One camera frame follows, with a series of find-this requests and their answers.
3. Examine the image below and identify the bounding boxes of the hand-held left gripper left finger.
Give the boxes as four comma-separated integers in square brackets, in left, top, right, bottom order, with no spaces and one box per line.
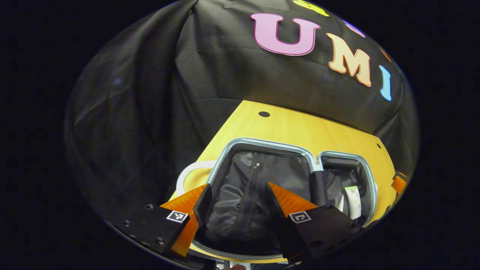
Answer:
[112,183,213,258]

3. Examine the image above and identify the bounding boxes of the black backdrop cloth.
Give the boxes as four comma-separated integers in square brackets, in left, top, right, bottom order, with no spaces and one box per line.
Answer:
[64,0,420,225]

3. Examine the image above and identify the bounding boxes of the silver suitcase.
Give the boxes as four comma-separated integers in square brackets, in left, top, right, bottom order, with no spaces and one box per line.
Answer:
[175,137,379,264]

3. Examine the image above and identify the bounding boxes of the white tube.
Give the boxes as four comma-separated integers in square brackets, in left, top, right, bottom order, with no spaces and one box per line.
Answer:
[345,185,362,220]

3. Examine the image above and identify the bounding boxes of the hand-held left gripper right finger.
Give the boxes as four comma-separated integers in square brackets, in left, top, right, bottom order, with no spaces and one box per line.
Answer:
[264,182,363,264]

